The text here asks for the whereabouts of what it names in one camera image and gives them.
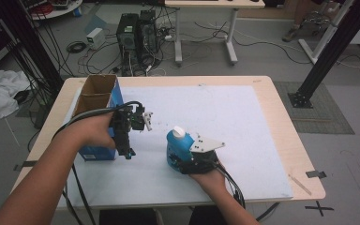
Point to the thin wooden stick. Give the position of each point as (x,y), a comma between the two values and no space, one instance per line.
(299,184)

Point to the person's right hand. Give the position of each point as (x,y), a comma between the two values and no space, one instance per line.
(211,181)

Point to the white metal stand leg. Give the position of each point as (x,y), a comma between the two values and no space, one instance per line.
(325,37)

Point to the black computer tower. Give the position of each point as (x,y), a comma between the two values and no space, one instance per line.
(149,34)
(127,37)

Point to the small white device box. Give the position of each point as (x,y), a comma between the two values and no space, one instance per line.
(95,38)

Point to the black metal frame post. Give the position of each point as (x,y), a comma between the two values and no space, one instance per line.
(340,40)
(31,40)

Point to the person's left leg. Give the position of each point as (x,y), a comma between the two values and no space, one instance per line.
(128,218)

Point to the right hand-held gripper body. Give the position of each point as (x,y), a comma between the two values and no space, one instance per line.
(203,156)

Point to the blue cardboard box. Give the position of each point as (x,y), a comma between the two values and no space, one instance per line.
(97,84)

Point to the person's left hand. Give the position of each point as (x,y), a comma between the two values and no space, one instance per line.
(95,131)

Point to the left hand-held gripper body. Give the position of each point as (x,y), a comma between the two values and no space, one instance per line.
(126,120)

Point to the round white table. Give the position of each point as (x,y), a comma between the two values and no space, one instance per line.
(59,12)

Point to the blue bottle with white cap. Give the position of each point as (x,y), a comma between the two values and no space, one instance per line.
(181,145)

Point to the white table mat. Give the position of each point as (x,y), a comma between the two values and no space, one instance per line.
(231,125)

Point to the black tape cross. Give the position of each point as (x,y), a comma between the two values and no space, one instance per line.
(319,208)

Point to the person's leg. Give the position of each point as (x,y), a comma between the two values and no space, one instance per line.
(206,217)
(128,218)
(293,31)

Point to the black tape strip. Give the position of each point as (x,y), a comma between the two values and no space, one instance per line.
(26,164)
(316,174)

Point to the person's right leg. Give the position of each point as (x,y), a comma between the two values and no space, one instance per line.
(206,217)

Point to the white-legged wooden desk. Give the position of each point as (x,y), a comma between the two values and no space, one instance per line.
(214,3)

